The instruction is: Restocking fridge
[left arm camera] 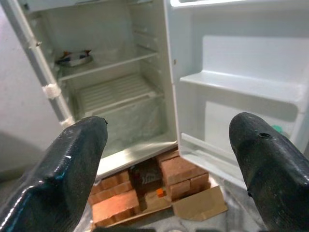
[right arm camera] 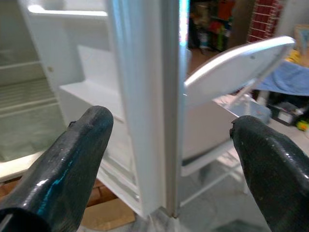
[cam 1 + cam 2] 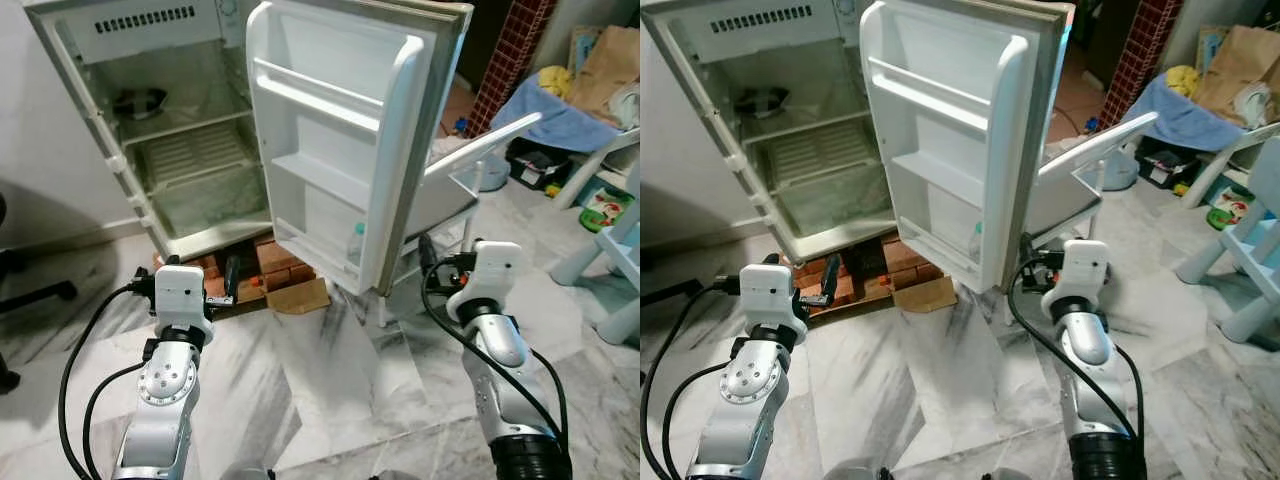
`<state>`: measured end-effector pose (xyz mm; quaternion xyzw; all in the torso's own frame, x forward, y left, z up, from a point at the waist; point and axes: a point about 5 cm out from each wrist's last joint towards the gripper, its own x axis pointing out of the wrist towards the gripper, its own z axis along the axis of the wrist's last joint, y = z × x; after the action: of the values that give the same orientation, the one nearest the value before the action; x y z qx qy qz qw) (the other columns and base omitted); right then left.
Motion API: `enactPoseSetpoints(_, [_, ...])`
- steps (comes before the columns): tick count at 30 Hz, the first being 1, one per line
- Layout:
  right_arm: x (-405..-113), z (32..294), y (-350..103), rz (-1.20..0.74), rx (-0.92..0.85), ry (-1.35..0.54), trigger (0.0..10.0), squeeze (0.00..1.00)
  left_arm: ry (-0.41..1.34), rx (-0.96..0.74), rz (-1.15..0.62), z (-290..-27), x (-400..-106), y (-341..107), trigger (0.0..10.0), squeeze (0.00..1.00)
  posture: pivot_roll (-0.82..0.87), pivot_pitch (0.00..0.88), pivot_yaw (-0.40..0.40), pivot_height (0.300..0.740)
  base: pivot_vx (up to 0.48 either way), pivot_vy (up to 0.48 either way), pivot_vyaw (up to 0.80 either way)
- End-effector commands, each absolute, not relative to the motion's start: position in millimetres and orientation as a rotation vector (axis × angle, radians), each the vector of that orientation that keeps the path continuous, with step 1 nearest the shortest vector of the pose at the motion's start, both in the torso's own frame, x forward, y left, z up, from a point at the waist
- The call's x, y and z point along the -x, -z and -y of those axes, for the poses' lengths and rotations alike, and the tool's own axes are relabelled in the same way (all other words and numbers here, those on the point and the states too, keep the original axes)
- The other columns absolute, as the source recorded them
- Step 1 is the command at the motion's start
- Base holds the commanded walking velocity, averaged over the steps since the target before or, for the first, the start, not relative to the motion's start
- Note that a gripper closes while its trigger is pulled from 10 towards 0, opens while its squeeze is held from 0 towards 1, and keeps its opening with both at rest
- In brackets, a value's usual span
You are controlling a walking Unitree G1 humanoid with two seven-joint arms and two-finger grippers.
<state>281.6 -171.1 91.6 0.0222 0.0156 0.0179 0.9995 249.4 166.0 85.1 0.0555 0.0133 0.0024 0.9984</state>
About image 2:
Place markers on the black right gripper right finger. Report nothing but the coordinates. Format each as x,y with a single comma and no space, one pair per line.
272,174

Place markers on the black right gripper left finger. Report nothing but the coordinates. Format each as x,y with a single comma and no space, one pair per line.
60,169

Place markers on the white fridge door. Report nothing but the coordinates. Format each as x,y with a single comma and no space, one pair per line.
149,96

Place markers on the white fridge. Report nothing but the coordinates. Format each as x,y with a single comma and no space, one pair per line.
14,135

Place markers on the white fridge shelf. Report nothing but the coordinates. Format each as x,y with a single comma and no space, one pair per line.
26,96
19,65

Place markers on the yellow green toy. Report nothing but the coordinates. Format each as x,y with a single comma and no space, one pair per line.
303,126

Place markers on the black bin with small items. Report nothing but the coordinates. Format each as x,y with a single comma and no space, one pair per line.
285,113

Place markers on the brown cardboard sheet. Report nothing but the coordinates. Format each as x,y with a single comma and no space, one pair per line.
108,215

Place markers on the translucent plastic storage box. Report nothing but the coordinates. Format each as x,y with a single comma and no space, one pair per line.
253,108

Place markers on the white pipe piece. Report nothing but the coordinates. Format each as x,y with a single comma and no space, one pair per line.
262,97

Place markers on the blue cloth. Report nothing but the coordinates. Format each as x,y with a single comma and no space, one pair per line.
287,79

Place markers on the white plastic table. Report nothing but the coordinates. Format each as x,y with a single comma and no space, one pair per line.
229,70

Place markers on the yellow plastic item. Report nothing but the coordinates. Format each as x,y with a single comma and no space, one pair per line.
294,56

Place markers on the shelf rack with colourful goods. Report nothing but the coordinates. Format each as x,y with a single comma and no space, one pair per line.
217,24

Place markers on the white furniture with frame legs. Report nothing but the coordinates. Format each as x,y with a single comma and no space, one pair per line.
207,130

